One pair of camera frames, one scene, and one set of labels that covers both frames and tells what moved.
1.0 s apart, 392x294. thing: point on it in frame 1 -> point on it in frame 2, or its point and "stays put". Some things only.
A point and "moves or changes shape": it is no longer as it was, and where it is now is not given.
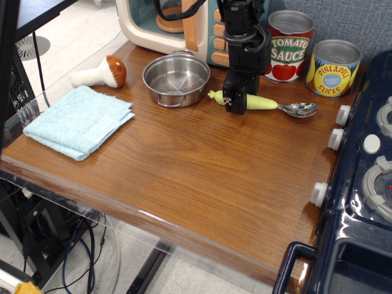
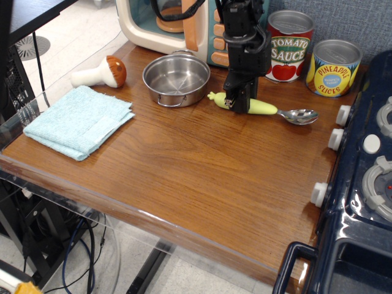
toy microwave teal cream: [174, 25] stays put
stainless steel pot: [176, 79] stays put
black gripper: [249, 45] stays put
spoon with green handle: [301, 109] moves or changes shape
